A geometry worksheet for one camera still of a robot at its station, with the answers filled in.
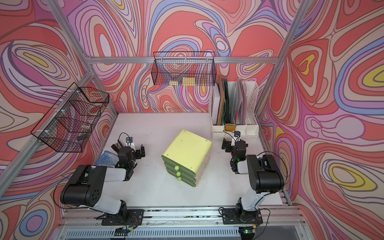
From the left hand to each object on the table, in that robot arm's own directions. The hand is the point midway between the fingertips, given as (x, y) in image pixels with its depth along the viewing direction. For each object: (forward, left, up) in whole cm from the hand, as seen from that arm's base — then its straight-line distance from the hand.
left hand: (135, 146), depth 93 cm
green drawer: (-20, -29, +13) cm, 38 cm away
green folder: (+16, -59, +7) cm, 62 cm away
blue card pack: (-6, +17, -5) cm, 19 cm away
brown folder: (+21, -55, +19) cm, 62 cm away
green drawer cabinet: (-17, -34, +16) cm, 41 cm away
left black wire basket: (-5, +26, +24) cm, 36 cm away
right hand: (+4, -62, 0) cm, 62 cm away
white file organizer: (+27, -66, +13) cm, 72 cm away
